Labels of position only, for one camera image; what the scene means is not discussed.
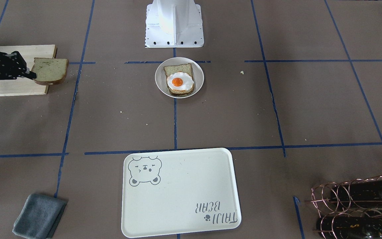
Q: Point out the grey folded cloth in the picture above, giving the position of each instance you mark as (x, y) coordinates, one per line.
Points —
(40, 217)

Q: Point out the bread slice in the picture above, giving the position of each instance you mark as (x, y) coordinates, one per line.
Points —
(187, 68)
(50, 71)

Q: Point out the white round plate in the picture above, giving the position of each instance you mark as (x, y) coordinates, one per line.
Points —
(160, 77)

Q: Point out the cream bear tray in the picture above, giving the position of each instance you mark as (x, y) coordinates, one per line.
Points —
(176, 192)

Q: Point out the dark wine bottle lower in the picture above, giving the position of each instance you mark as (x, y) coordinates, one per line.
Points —
(348, 227)

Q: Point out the dark wine bottle upper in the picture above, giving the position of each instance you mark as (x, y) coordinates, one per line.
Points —
(367, 194)

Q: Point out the fried egg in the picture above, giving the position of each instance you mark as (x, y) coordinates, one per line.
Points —
(180, 81)

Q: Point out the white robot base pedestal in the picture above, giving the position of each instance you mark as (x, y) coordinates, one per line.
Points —
(174, 23)

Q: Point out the dark wine bottle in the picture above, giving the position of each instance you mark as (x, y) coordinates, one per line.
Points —
(367, 194)
(348, 227)

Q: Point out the copper wire bottle rack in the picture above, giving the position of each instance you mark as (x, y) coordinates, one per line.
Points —
(321, 200)

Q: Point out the wooden cutting board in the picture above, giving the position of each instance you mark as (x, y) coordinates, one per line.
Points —
(25, 86)

